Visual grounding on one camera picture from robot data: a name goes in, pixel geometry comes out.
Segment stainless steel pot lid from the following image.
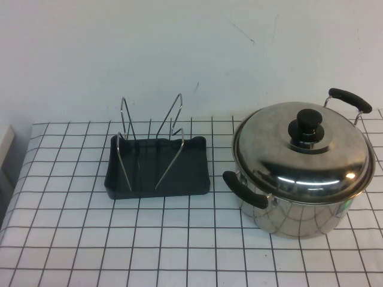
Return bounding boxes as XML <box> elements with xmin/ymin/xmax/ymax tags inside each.
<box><xmin>232</xmin><ymin>101</ymin><xmax>375</xmax><ymax>202</ymax></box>

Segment white black-grid tablecloth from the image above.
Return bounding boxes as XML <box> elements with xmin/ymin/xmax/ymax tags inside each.
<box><xmin>0</xmin><ymin>109</ymin><xmax>383</xmax><ymax>287</ymax></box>

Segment black tray wire lid rack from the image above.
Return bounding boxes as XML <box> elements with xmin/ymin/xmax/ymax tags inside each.
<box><xmin>103</xmin><ymin>93</ymin><xmax>212</xmax><ymax>200</ymax></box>

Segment stainless steel pot black handles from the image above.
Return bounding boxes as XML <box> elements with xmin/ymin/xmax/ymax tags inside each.
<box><xmin>222</xmin><ymin>87</ymin><xmax>376</xmax><ymax>240</ymax></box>

